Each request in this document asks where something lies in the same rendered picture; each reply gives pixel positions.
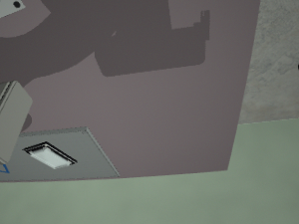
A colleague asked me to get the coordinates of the white well plate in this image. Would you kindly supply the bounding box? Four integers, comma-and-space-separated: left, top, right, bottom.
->
31, 148, 70, 169

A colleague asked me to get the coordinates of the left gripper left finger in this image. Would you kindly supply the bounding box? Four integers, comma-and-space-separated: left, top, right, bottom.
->
0, 81, 33, 164

